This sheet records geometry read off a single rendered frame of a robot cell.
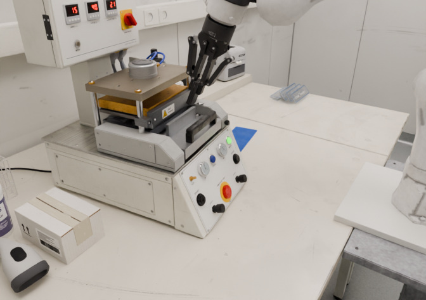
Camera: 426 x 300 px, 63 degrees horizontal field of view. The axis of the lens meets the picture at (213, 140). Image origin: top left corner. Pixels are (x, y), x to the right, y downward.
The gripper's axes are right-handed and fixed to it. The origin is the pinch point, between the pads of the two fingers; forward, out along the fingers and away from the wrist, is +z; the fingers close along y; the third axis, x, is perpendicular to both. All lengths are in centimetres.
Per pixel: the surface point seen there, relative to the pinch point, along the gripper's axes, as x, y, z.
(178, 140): -6.8, 3.0, 11.4
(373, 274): 72, 97, 77
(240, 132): 48, 8, 32
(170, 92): 3.2, -7.9, 6.1
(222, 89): 85, -17, 37
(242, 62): 109, -19, 28
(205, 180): -6.1, 14.1, 18.7
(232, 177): 7.0, 18.7, 22.8
